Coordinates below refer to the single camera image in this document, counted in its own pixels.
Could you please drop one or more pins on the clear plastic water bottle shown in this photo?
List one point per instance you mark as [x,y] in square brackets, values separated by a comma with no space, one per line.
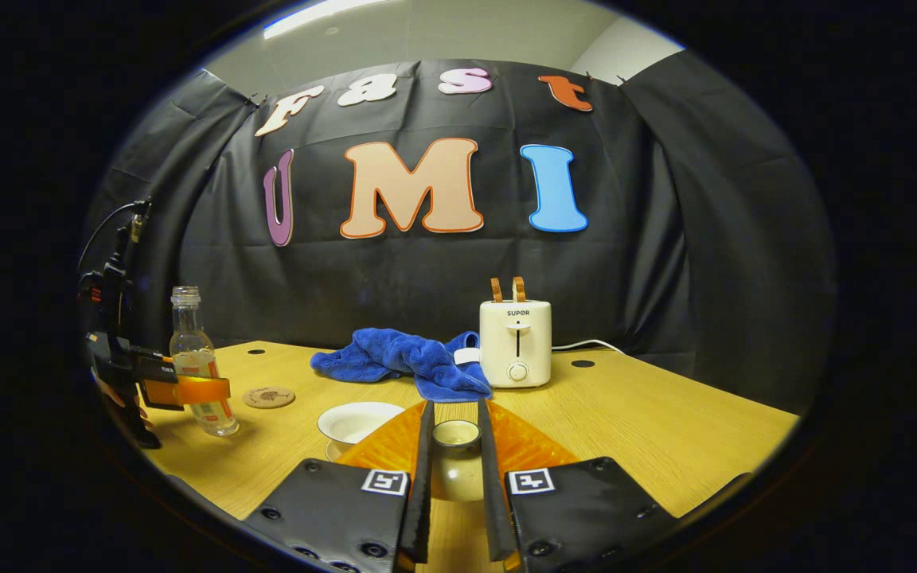
[192,350]

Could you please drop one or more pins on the round cork coaster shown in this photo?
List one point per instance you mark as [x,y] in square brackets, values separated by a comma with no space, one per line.
[269,397]

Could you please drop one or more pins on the white ceramic saucer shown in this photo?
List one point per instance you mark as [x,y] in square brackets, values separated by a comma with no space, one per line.
[333,454]

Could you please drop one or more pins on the blue towel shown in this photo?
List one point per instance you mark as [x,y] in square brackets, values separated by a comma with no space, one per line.
[403,358]

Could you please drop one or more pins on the white toaster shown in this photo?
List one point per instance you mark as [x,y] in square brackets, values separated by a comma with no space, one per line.
[516,342]

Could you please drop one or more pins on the toast bread slice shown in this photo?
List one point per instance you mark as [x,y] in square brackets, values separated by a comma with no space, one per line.
[519,290]
[497,290]

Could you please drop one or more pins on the black backdrop cloth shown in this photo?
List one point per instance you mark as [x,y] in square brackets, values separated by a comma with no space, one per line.
[427,270]

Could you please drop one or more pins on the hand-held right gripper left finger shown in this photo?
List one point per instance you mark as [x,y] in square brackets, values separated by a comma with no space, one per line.
[419,493]

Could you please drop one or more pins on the white ceramic teacup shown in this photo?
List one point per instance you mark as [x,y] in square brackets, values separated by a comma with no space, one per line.
[359,422]

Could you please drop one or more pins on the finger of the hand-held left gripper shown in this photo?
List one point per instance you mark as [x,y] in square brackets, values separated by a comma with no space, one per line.
[188,390]

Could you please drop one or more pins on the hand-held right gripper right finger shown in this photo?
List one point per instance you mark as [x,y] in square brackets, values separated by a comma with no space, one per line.
[494,493]

